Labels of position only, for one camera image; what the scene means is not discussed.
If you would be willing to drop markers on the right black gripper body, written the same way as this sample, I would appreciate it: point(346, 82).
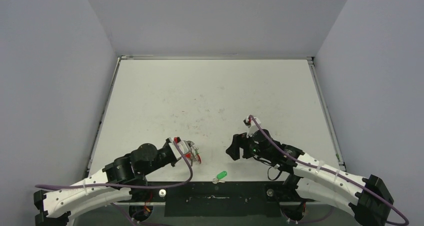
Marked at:
point(241, 143)

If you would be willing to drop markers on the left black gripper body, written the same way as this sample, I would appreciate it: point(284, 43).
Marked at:
point(164, 157)

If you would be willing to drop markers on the green tag key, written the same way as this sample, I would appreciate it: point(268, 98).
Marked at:
point(219, 177)

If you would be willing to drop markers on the silver keyring with red grip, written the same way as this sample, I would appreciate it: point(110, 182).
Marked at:
point(193, 154)

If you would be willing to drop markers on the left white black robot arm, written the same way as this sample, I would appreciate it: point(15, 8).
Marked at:
point(122, 180)

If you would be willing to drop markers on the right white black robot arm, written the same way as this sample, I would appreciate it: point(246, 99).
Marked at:
point(367, 199)

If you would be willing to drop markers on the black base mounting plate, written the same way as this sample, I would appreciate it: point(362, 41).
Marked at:
point(227, 199)

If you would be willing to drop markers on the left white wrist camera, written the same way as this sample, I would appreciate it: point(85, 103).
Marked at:
point(178, 147)

